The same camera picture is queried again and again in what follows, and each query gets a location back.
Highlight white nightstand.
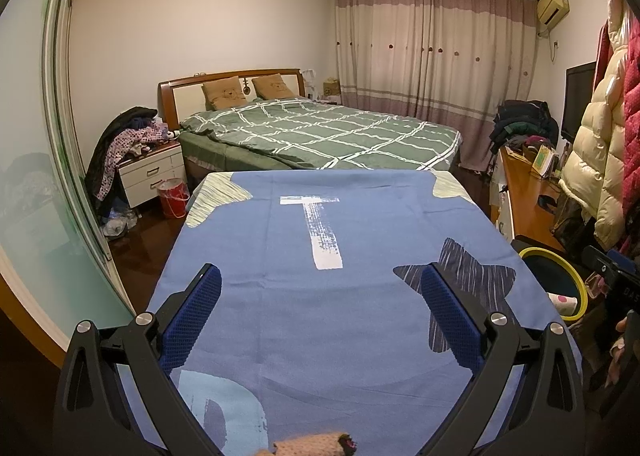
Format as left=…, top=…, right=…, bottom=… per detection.
left=116, top=142, right=188, bottom=209

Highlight pile of dark clothes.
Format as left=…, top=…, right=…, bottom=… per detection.
left=487, top=98, right=560, bottom=157

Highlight green checked duvet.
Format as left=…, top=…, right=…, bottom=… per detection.
left=179, top=98, right=462, bottom=172

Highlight beige pink curtain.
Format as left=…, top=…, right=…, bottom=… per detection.
left=332, top=0, right=541, bottom=172

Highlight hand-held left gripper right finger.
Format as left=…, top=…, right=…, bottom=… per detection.
left=419, top=263, right=586, bottom=456

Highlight yellow rimmed trash bin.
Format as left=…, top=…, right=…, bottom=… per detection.
left=517, top=246, right=587, bottom=322

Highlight person's right hand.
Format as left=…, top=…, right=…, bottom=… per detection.
left=606, top=313, right=640, bottom=389

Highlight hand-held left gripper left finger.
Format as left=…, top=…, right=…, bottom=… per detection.
left=52, top=263, right=223, bottom=456

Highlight black television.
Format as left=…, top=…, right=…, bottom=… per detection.
left=560, top=61, right=598, bottom=144

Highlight air conditioner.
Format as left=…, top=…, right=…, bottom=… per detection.
left=536, top=0, right=571, bottom=32

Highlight red bucket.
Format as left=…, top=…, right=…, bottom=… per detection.
left=156, top=177, right=191, bottom=219

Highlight clear plastic bags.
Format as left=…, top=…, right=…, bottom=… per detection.
left=100, top=208, right=138, bottom=239

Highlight wooden desk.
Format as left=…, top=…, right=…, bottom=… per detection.
left=490, top=146, right=568, bottom=252

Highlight brown pillow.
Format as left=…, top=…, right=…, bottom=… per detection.
left=251, top=75, right=297, bottom=101
left=201, top=77, right=247, bottom=111

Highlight sliding wardrobe door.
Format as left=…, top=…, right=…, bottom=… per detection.
left=0, top=0, right=136, bottom=352

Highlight wooden bed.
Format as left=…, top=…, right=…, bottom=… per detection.
left=157, top=68, right=462, bottom=174

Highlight brown knit cuff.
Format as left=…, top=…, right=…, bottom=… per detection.
left=255, top=431, right=358, bottom=456

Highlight cream puffer jacket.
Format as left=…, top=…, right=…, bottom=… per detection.
left=557, top=43, right=633, bottom=249

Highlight red garment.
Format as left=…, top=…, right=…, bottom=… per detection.
left=597, top=0, right=640, bottom=257

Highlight green white book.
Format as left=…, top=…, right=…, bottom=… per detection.
left=531, top=145, right=553, bottom=176

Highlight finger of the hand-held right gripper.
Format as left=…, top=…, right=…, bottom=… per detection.
left=582, top=245, right=640, bottom=298

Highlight blue printed tablecloth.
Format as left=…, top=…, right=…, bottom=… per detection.
left=115, top=170, right=583, bottom=456

